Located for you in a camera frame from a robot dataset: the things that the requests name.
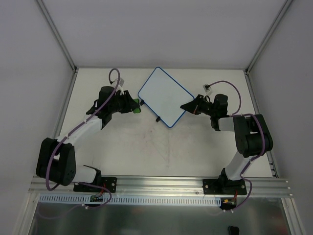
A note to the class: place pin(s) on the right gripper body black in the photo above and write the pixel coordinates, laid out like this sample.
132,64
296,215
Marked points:
198,105

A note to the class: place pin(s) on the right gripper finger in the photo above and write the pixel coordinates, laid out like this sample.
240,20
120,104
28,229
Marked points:
190,106
199,110

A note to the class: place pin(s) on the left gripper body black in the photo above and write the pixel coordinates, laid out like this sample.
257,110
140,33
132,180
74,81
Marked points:
128,103

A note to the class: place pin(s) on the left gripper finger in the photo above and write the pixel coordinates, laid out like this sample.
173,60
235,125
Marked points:
128,99
127,108

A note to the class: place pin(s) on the green bone-shaped eraser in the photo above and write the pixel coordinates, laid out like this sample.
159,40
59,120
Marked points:
136,107

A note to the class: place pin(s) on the blue framed whiteboard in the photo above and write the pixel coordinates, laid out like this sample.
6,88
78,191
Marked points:
164,96

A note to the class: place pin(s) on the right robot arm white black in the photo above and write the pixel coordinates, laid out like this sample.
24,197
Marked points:
252,139

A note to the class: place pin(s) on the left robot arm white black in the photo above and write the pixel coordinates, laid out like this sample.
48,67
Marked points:
57,158

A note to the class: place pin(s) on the black object bottom edge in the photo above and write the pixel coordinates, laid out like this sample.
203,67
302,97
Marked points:
233,230

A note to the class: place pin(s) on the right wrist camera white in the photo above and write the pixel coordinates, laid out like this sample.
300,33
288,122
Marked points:
208,90

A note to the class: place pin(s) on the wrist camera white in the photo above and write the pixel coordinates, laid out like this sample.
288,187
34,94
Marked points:
208,90
119,84

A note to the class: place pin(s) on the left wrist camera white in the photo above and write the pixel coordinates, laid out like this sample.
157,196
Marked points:
119,84

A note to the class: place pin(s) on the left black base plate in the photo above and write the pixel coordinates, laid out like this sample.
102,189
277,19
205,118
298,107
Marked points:
97,185

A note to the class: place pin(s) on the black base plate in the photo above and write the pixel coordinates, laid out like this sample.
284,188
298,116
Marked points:
97,185
229,187

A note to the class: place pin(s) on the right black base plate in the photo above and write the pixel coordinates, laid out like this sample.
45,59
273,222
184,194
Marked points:
229,187

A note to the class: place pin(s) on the aluminium mounting rail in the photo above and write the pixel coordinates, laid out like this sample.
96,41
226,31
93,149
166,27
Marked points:
193,186

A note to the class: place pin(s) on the left aluminium frame post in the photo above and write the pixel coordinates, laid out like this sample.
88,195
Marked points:
55,32

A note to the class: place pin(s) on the aluminium frame post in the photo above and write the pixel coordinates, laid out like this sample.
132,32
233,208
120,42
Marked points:
270,32
55,32

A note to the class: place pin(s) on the white slotted cable duct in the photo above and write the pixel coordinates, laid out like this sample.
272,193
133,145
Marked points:
131,200

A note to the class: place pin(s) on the right aluminium frame post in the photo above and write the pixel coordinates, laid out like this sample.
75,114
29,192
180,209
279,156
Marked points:
270,32

